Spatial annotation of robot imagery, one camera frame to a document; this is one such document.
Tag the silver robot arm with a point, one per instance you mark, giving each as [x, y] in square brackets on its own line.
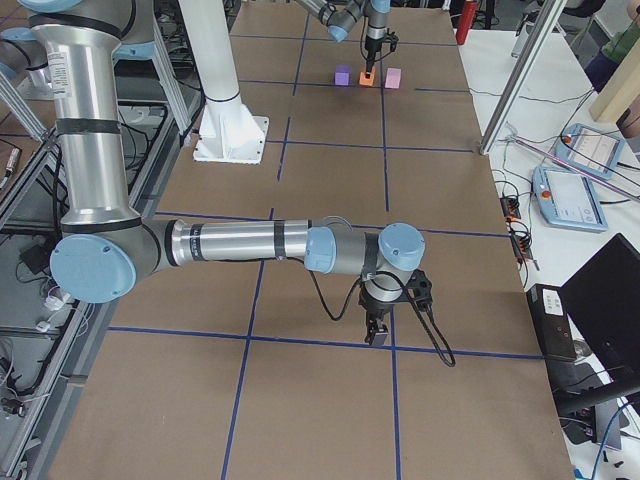
[109, 245]
[339, 23]

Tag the long reacher stick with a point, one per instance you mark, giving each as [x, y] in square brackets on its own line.
[514, 138]

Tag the near teach pendant tablet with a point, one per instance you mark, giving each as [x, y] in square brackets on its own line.
[568, 200]

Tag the red cylinder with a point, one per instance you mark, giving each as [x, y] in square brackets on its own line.
[465, 22]

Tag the far teach pendant tablet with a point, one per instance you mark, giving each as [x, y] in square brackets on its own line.
[590, 150]

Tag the orange foam block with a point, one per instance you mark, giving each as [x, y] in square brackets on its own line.
[364, 81]

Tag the black computer box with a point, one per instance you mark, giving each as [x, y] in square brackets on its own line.
[551, 323]

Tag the purple foam block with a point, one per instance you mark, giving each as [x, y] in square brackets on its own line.
[342, 75]

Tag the aluminium frame post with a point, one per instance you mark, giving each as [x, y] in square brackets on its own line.
[530, 43]

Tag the teach pendant tablet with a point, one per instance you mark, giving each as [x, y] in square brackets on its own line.
[568, 200]
[590, 150]

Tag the black monitor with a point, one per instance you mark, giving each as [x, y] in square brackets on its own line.
[602, 300]

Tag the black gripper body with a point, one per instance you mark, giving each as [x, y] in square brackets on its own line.
[375, 308]
[371, 44]

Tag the pink foam block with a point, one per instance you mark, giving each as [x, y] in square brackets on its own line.
[393, 78]

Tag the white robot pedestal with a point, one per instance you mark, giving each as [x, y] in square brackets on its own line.
[228, 132]

